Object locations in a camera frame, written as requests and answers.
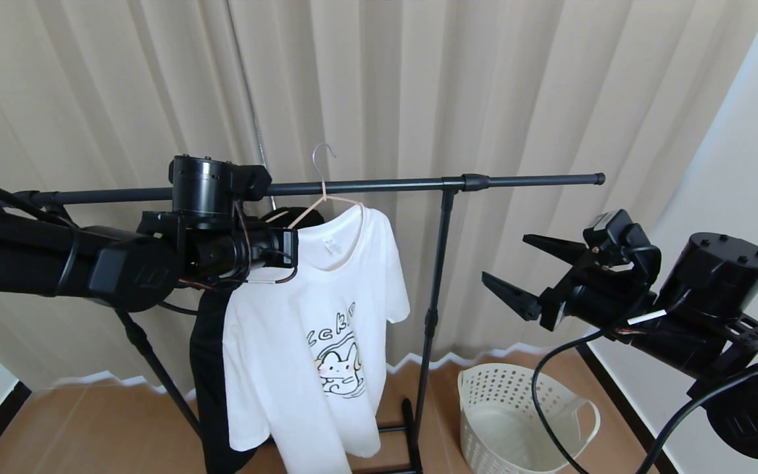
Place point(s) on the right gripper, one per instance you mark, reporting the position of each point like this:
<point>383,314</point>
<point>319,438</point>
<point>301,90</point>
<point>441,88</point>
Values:
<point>603,296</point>

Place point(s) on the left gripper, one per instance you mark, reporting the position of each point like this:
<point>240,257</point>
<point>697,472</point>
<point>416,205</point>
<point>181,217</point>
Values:
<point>274,250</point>

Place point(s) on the white garment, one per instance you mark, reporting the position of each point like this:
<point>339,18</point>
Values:
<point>287,368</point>

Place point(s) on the black shorts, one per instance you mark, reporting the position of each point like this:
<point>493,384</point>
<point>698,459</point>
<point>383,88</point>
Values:
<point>211,395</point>

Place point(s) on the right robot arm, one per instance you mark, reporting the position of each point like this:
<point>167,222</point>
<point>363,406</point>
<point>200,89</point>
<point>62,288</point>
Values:
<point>721,276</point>

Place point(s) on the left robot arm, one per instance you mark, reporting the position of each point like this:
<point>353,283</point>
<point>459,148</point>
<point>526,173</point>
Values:
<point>56,257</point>

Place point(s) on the black clothes rack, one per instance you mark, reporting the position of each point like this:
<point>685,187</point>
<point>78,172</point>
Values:
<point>517,181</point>

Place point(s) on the white laundry basket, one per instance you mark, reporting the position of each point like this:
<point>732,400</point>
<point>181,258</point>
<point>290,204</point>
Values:
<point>524,428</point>

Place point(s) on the beige curtain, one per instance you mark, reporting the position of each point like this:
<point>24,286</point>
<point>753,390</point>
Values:
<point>484,85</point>

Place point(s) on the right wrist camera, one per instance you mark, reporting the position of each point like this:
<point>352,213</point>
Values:
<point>622,237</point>

